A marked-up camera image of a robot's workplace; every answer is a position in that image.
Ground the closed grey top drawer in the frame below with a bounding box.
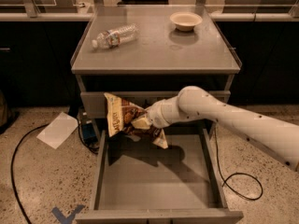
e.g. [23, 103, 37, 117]
[80, 91, 231, 119]

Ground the brown chip bag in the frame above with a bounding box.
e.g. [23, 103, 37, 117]
[104, 92, 168, 148]

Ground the blue tape mark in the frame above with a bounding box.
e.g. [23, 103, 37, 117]
[50, 203, 86, 224]

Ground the clear plastic water bottle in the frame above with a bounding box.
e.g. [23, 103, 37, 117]
[92, 23, 139, 49]

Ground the black cable on left floor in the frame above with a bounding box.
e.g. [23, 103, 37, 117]
[10, 123, 50, 224]

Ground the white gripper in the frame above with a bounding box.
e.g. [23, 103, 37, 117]
[131, 103, 165, 130]

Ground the white paper bowl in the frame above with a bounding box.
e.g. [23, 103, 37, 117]
[170, 12, 203, 32]

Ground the open grey middle drawer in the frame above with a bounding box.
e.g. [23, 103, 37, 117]
[76, 129, 243, 224]

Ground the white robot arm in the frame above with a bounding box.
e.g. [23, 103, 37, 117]
[132, 86, 299, 171]

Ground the white paper sheet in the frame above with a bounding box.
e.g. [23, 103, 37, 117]
[36, 112, 78, 149]

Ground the blue box on floor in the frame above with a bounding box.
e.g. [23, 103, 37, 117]
[81, 123, 97, 144]

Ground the grey cabinet with counter top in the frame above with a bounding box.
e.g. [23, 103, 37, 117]
[71, 5, 240, 136]

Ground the black cable on right floor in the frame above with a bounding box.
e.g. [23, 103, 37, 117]
[213, 126, 264, 202]

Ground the black cable on floor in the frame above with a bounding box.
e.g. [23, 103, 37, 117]
[10, 123, 50, 224]
[213, 126, 264, 202]

